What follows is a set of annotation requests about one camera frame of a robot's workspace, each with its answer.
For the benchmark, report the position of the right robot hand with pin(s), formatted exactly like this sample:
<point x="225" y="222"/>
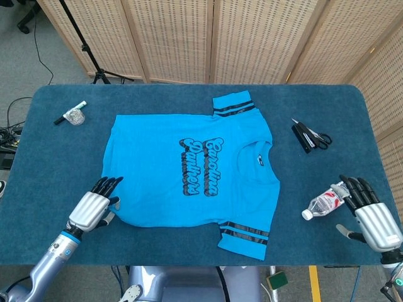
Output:
<point x="378" y="226"/>

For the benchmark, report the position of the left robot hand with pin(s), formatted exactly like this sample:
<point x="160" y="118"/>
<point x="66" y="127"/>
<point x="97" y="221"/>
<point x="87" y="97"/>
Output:
<point x="89" y="209"/>

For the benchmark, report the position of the blue printed t-shirt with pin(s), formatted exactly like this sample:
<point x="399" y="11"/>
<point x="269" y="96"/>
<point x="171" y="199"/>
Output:
<point x="151" y="163"/>

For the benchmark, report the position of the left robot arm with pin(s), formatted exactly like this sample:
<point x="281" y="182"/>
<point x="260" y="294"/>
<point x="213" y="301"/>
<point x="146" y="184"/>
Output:
<point x="50" y="258"/>

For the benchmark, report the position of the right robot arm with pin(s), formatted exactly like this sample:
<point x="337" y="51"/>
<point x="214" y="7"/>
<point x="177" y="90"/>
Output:
<point x="395" y="280"/>

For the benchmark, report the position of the clear plastic water bottle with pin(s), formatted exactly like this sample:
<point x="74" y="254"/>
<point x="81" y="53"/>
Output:
<point x="321" y="204"/>

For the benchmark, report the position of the yellow floor tape strip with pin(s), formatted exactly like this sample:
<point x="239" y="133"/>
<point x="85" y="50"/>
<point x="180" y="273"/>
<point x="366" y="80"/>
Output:
<point x="315" y="283"/>

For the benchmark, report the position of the white shoe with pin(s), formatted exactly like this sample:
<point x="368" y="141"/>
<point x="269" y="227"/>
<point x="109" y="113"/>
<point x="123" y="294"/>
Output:
<point x="2" y="188"/>

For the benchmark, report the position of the black marker white cap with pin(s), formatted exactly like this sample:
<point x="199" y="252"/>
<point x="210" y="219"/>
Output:
<point x="58" y="120"/>

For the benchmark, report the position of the white perforated plate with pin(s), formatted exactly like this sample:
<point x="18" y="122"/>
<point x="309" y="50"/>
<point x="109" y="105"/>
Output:
<point x="130" y="294"/>

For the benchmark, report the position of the black floor box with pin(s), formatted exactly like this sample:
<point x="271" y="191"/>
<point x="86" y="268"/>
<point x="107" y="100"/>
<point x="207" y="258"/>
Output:
<point x="4" y="162"/>

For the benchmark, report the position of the black scissors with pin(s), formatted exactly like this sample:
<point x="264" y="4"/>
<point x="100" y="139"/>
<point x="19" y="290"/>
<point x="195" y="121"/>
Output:
<point x="324" y="140"/>

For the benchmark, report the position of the green and yellow pad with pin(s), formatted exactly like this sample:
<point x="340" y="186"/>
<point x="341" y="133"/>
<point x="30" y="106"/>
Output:
<point x="277" y="280"/>

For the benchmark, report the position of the black stapler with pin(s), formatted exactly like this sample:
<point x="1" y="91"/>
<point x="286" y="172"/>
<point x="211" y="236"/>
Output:
<point x="302" y="138"/>

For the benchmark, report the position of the silver table leg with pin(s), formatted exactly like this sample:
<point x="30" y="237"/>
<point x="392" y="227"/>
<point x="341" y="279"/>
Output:
<point x="275" y="296"/>

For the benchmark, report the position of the blue-grey robot torso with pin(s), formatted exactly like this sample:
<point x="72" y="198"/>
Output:
<point x="189" y="286"/>

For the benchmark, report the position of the dark blue table carpet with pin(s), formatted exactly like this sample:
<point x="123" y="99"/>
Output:
<point x="157" y="100"/>

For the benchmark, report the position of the black tripod stand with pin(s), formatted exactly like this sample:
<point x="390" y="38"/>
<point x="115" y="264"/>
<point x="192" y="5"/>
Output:
<point x="85" y="48"/>

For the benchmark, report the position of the wicker folding screen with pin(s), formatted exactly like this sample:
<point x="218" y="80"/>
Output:
<point x="173" y="37"/>

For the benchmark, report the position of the black office chair base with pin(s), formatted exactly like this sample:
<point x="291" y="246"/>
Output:
<point x="24" y="28"/>

